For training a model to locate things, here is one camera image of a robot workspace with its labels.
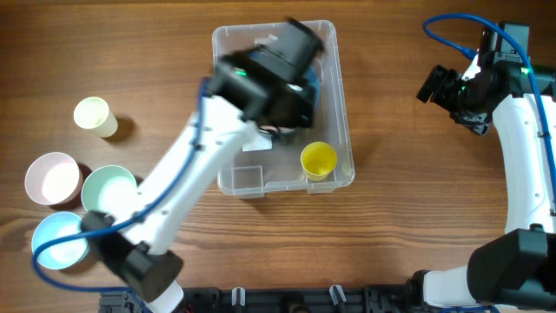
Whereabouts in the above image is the cream plastic cup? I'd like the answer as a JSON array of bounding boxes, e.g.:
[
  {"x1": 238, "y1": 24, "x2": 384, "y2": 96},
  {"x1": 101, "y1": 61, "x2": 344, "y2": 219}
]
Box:
[{"x1": 73, "y1": 97, "x2": 118, "y2": 137}]

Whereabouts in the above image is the light blue plastic cup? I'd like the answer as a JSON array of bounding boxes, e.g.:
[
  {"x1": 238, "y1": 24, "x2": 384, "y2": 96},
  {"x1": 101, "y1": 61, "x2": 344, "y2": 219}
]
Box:
[{"x1": 30, "y1": 210, "x2": 91, "y2": 271}]

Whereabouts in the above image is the dark blue bowl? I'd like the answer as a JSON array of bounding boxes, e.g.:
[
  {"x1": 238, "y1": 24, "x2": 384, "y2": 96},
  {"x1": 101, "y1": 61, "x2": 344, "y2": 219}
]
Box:
[{"x1": 260, "y1": 64, "x2": 321, "y2": 140}]

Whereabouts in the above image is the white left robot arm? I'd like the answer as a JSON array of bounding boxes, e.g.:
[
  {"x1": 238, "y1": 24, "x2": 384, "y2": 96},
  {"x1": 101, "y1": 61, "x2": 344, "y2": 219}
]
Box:
[{"x1": 81, "y1": 50, "x2": 320, "y2": 312}]

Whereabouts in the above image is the clear plastic storage container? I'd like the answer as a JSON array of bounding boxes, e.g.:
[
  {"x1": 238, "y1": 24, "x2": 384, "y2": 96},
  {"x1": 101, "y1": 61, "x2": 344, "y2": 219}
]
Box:
[{"x1": 217, "y1": 20, "x2": 355, "y2": 198}]

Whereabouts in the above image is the pink plastic cup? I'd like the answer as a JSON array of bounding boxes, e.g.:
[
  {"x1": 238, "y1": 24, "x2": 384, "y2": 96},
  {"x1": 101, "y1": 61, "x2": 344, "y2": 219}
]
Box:
[{"x1": 24, "y1": 152, "x2": 83, "y2": 206}]

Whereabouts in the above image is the white label sticker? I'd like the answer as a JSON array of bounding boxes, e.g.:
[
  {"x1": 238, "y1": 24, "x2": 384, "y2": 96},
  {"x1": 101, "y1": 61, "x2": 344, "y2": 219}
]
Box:
[{"x1": 242, "y1": 135, "x2": 273, "y2": 152}]

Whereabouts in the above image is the mint green plastic cup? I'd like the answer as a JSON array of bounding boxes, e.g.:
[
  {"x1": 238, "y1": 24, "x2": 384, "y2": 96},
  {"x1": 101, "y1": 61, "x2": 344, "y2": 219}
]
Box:
[{"x1": 81, "y1": 165, "x2": 138, "y2": 214}]

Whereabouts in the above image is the yellow plastic cup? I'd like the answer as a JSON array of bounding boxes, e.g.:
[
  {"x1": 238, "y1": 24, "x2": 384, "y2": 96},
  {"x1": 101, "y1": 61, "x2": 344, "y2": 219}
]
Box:
[{"x1": 301, "y1": 142, "x2": 338, "y2": 181}]

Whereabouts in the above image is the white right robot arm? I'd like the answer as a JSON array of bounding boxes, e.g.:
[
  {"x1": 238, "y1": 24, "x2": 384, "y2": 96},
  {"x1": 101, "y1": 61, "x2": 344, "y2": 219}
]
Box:
[{"x1": 407, "y1": 61, "x2": 555, "y2": 311}]

